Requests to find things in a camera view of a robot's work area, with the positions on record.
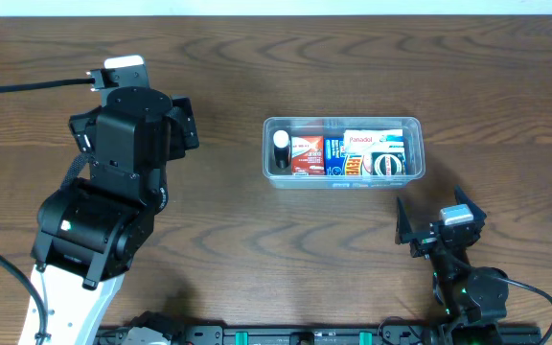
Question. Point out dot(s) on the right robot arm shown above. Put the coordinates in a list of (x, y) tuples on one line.
[(473, 297)]

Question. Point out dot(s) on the red medicine box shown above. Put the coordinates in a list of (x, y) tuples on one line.
[(307, 155)]

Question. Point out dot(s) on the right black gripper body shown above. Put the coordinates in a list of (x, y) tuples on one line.
[(435, 236)]

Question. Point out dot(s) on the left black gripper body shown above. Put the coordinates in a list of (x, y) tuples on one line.
[(186, 123)]

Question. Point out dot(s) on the white Panadol packet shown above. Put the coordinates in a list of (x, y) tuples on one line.
[(368, 141)]

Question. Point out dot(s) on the blue Kool Fever box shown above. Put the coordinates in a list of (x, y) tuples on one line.
[(339, 162)]

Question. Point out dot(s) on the clear plastic container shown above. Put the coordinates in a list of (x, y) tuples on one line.
[(334, 127)]

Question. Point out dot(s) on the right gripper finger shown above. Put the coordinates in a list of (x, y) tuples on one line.
[(404, 232), (461, 198)]

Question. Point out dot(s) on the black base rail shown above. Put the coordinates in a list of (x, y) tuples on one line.
[(155, 328)]

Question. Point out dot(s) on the dark green round-logo box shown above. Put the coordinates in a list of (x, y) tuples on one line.
[(388, 164)]

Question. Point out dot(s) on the small black white-capped bottle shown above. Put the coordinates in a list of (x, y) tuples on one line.
[(281, 148)]

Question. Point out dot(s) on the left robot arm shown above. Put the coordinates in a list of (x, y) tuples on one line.
[(91, 227)]

